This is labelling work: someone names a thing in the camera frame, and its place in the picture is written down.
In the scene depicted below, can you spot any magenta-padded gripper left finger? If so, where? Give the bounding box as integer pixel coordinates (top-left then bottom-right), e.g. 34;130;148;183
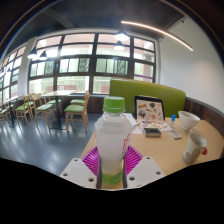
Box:
59;146;103;190

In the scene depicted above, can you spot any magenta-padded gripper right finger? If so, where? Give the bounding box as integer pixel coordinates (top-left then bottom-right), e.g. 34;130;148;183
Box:
122;144;166;190

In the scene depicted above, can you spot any clear green-capped drink bottle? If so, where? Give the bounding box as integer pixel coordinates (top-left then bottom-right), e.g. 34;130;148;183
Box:
94;96;134;186

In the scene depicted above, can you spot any small dark box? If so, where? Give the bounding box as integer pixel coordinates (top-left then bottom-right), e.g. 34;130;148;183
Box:
143;127;163;139

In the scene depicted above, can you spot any colourful sticker sheet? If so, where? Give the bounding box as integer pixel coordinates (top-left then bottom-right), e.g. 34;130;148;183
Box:
138;119;175;133

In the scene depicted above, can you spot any white paper sheet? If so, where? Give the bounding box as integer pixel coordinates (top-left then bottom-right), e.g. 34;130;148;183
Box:
123;112;145;136

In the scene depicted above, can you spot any white patterned mug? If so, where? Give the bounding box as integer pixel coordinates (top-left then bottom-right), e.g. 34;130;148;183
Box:
182;130;208;165

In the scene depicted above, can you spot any small blue-capped white bottle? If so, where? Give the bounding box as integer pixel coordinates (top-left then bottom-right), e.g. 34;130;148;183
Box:
169;114;177;129

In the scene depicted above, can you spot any black tablet with colourful screen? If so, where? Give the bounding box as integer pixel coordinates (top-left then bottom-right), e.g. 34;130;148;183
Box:
134;95;166;123

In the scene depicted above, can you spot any wooden green-seated chairs group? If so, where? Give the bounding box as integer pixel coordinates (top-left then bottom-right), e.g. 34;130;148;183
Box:
0;90;91;134

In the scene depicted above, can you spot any wooden dining table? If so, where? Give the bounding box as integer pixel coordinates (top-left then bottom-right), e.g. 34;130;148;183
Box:
42;89;78;131

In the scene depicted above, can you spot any green upholstered booth backrest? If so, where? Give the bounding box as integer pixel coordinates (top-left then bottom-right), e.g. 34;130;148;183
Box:
108;78;187;119

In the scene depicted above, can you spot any long linear ceiling light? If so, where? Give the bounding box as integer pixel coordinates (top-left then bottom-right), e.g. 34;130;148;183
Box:
120;20;195;52

